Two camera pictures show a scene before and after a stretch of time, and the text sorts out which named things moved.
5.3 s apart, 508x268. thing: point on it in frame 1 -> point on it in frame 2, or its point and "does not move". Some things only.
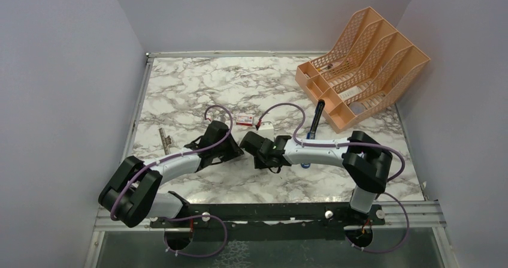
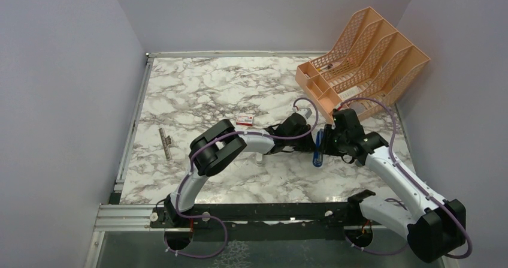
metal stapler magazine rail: [166, 141] does not move
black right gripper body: [259, 162] -> [333, 142]
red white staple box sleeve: [244, 120] does not move
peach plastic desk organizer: [368, 69] does not move
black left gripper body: [227, 150] -> [301, 144]
